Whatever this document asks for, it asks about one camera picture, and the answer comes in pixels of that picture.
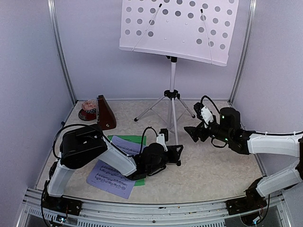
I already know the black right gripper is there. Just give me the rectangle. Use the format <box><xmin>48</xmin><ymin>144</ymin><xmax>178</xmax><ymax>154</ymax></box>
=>
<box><xmin>184</xmin><ymin>117</ymin><xmax>232</xmax><ymax>143</ymax></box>

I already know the white sheet music page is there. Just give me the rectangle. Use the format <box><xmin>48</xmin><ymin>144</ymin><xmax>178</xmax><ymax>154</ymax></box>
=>
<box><xmin>86</xmin><ymin>135</ymin><xmax>146</xmax><ymax>199</ymax></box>

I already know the white perforated music stand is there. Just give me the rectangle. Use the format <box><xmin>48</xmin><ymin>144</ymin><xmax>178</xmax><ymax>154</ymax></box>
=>
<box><xmin>119</xmin><ymin>0</ymin><xmax>240</xmax><ymax>147</ymax></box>

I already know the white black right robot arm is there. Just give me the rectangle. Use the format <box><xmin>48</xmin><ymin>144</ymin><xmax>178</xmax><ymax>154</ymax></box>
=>
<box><xmin>184</xmin><ymin>103</ymin><xmax>303</xmax><ymax>210</ymax></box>

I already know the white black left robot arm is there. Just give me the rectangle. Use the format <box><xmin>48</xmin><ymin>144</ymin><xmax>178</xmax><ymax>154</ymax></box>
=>
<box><xmin>45</xmin><ymin>124</ymin><xmax>184</xmax><ymax>210</ymax></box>

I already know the green sheet music page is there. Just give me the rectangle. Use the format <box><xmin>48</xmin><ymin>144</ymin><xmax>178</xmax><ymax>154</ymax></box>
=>
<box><xmin>102</xmin><ymin>136</ymin><xmax>140</xmax><ymax>184</ymax></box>

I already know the brown wooden metronome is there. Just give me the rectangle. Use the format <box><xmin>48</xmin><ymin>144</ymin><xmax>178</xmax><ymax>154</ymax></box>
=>
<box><xmin>97</xmin><ymin>95</ymin><xmax>116</xmax><ymax>131</ymax></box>

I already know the patterned ceramic bowl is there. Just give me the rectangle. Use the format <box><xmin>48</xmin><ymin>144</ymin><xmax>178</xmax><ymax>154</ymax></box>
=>
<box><xmin>81</xmin><ymin>99</ymin><xmax>97</xmax><ymax>114</ymax></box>

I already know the dark round saucer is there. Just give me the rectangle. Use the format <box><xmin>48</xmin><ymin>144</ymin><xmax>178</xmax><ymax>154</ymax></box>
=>
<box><xmin>78</xmin><ymin>109</ymin><xmax>97</xmax><ymax>121</ymax></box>

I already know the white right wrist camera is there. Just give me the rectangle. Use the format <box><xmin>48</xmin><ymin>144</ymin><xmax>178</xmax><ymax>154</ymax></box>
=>
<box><xmin>201</xmin><ymin>106</ymin><xmax>214</xmax><ymax>125</ymax></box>

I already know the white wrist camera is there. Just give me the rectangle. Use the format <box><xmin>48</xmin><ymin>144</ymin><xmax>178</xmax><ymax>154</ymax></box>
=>
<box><xmin>201</xmin><ymin>106</ymin><xmax>214</xmax><ymax>125</ymax></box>
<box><xmin>156</xmin><ymin>133</ymin><xmax>168</xmax><ymax>152</ymax></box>

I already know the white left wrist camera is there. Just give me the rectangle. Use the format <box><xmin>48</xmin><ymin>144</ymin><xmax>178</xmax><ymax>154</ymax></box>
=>
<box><xmin>156</xmin><ymin>133</ymin><xmax>168</xmax><ymax>152</ymax></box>

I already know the black left camera cable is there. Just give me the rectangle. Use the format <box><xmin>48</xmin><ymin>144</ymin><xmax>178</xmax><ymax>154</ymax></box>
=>
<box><xmin>141</xmin><ymin>127</ymin><xmax>158</xmax><ymax>152</ymax></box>

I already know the black camera cable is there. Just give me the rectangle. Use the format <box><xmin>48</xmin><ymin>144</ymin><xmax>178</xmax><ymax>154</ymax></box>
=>
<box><xmin>141</xmin><ymin>127</ymin><xmax>158</xmax><ymax>152</ymax></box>
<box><xmin>200</xmin><ymin>95</ymin><xmax>221</xmax><ymax>114</ymax></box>

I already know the black right camera cable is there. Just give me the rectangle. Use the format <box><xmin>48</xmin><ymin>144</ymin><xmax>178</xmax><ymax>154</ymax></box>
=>
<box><xmin>200</xmin><ymin>95</ymin><xmax>221</xmax><ymax>114</ymax></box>

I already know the right aluminium frame post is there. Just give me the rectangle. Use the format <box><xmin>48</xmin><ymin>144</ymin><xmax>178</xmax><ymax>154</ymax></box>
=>
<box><xmin>228</xmin><ymin>0</ymin><xmax>257</xmax><ymax>106</ymax></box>

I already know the aluminium frame post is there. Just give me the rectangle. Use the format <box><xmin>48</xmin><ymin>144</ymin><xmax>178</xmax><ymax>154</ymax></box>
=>
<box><xmin>47</xmin><ymin>0</ymin><xmax>77</xmax><ymax>106</ymax></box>
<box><xmin>228</xmin><ymin>0</ymin><xmax>257</xmax><ymax>106</ymax></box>

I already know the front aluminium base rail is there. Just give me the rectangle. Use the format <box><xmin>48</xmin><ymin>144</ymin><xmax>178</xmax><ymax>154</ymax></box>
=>
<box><xmin>16</xmin><ymin>189</ymin><xmax>293</xmax><ymax>227</ymax></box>

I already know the left aluminium frame post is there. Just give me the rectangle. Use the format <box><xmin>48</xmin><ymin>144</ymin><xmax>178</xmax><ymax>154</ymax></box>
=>
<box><xmin>47</xmin><ymin>0</ymin><xmax>77</xmax><ymax>106</ymax></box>

